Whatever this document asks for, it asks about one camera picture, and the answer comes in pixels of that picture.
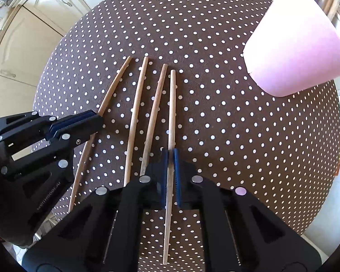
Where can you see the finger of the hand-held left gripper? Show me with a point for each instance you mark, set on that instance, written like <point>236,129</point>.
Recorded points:
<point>73,119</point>
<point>85,131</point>

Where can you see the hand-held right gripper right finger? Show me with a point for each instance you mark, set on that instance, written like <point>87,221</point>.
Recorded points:
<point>177,175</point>

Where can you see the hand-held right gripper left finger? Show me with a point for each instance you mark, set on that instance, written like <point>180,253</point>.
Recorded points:
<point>165,175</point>

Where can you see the pink cup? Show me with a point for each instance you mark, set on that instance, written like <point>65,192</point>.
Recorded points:
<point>294,48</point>

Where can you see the cream kitchen cabinets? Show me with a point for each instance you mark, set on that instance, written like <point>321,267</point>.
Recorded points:
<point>31,48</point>

